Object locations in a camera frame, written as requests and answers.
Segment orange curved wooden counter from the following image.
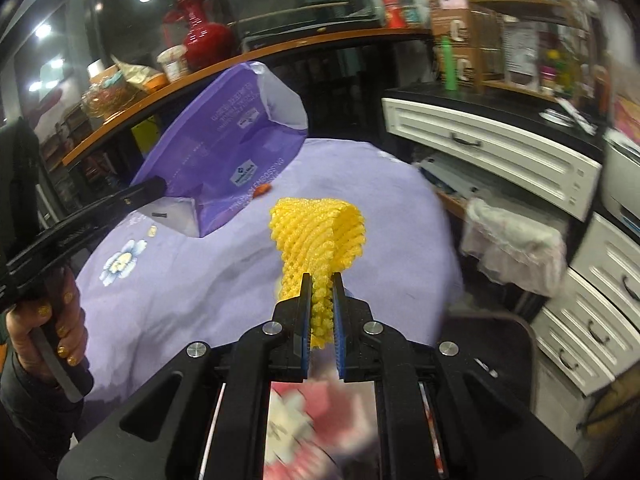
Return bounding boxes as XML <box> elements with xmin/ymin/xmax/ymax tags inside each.
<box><xmin>62</xmin><ymin>28</ymin><xmax>433</xmax><ymax>168</ymax></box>

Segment left hand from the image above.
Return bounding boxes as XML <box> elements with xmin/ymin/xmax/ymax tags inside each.
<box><xmin>6</xmin><ymin>266</ymin><xmax>88</xmax><ymax>382</ymax></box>

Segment green bottle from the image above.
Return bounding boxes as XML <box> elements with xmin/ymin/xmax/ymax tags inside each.
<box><xmin>440</xmin><ymin>36</ymin><xmax>458</xmax><ymax>91</ymax></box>

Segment yellow foam fruit net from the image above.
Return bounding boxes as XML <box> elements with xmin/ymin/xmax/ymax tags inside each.
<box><xmin>269</xmin><ymin>197</ymin><xmax>366</xmax><ymax>349</ymax></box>

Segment white long drawer front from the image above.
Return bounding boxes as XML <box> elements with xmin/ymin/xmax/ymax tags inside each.
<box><xmin>382</xmin><ymin>98</ymin><xmax>602</xmax><ymax>221</ymax></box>

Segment brown cardboard boxes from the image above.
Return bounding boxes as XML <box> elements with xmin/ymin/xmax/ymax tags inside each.
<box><xmin>427</xmin><ymin>0</ymin><xmax>504</xmax><ymax>87</ymax></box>

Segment gold wrapped gift basket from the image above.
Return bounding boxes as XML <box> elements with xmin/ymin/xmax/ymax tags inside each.
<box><xmin>81</xmin><ymin>65</ymin><xmax>136</xmax><ymax>120</ymax></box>

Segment white jar with lid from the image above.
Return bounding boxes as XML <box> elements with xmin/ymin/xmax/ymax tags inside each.
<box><xmin>157</xmin><ymin>44</ymin><xmax>191</xmax><ymax>82</ymax></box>

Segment white drawer stack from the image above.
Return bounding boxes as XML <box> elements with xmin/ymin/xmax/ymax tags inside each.
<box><xmin>532</xmin><ymin>214</ymin><xmax>639</xmax><ymax>396</ymax></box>

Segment black trash bin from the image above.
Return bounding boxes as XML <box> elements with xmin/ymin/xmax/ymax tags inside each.
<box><xmin>438</xmin><ymin>311</ymin><xmax>537</xmax><ymax>410</ymax></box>

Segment purple plastic bag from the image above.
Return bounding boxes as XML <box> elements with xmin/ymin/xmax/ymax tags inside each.
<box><xmin>132</xmin><ymin>62</ymin><xmax>308</xmax><ymax>237</ymax></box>

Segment red vase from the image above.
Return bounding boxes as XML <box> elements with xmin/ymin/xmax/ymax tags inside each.
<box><xmin>163</xmin><ymin>0</ymin><xmax>234</xmax><ymax>72</ymax></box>

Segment purple floral tablecloth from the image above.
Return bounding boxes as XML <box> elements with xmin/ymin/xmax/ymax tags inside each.
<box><xmin>77</xmin><ymin>139</ymin><xmax>463</xmax><ymax>408</ymax></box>

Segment white lace cloth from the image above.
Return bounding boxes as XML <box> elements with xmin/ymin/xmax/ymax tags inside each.
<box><xmin>460</xmin><ymin>198</ymin><xmax>566</xmax><ymax>298</ymax></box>

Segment red tin canister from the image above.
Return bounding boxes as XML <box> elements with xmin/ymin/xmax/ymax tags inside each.
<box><xmin>382</xmin><ymin>0</ymin><xmax>407</xmax><ymax>28</ymax></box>

